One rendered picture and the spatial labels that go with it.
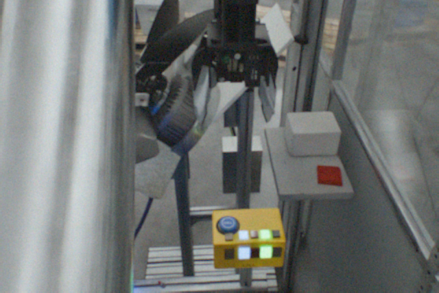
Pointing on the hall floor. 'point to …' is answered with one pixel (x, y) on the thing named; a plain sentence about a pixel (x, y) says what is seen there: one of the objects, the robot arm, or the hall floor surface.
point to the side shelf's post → (292, 245)
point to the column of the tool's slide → (307, 55)
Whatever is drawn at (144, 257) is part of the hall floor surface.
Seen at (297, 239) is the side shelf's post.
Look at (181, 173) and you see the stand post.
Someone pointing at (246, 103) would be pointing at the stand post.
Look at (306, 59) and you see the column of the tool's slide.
